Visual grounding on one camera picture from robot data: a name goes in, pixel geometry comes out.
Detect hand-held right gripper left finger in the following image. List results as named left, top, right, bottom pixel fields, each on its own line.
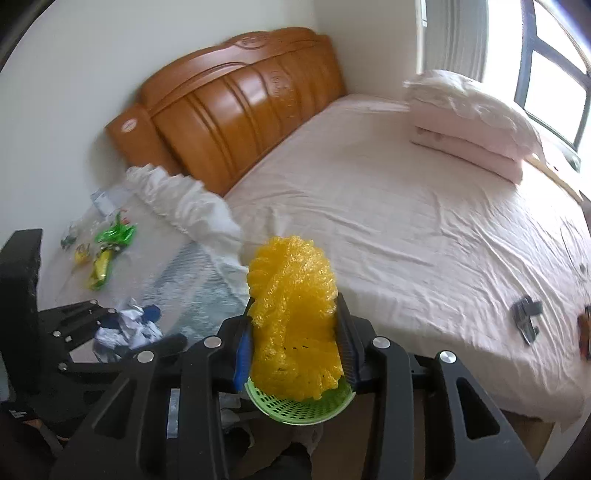
left=50, top=316, right=254, bottom=480

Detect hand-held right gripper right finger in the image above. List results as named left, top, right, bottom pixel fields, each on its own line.
left=333, top=293, right=542, bottom=480

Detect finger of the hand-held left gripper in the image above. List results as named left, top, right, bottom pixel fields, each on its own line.
left=36, top=300, right=119, bottom=366
left=60, top=335, right=188, bottom=385

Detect silver foil wrapper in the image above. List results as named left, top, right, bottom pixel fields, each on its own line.
left=92, top=299, right=160, bottom=361

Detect yellow bubble wrap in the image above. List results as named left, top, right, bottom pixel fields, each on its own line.
left=247, top=235, right=345, bottom=401

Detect yellow green snack packet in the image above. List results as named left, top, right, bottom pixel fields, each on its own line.
left=88, top=247, right=116, bottom=291

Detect green plastic basket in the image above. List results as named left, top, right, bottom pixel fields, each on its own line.
left=244, top=376, right=356, bottom=424

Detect shiny green wrapper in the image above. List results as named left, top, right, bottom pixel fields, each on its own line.
left=95, top=210, right=138, bottom=247

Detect small dark green wrapper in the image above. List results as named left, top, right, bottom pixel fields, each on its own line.
left=60, top=222, right=82, bottom=250

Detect person's dark trousers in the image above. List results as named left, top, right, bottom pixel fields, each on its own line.
left=226, top=415, right=324, bottom=480

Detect clear plastic packet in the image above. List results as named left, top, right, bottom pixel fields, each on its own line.
left=90, top=187, right=127, bottom=215

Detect bed with pink sheet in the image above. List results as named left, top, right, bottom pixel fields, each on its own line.
left=224, top=92, right=591, bottom=432

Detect white lace cloth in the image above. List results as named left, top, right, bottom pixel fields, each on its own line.
left=41, top=164, right=250, bottom=352

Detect grey clip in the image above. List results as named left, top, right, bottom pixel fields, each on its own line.
left=511, top=295, right=543, bottom=344

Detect brown object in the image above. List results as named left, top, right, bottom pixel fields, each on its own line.
left=579, top=305, right=591, bottom=361

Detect wooden headboard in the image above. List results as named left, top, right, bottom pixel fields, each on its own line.
left=139, top=27, right=348, bottom=197

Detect wooden window sill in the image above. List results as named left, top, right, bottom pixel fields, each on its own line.
left=526, top=152, right=585, bottom=204

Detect white curtain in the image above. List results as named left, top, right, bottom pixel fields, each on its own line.
left=416, top=0, right=490, bottom=81

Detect window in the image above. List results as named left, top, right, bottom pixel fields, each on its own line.
left=512, top=0, right=591, bottom=153

